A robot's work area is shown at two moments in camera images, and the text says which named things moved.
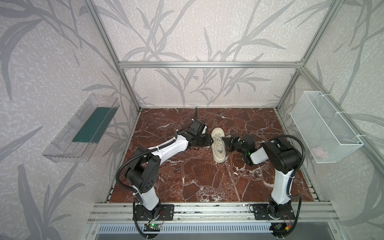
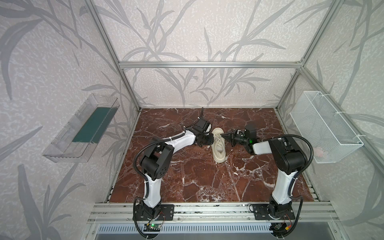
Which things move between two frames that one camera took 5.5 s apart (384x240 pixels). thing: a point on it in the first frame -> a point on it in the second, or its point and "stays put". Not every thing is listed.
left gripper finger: (209, 139) stays put
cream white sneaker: (218, 145) stays put
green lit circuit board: (152, 227) stays put
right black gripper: (235, 144) -> (234, 136)
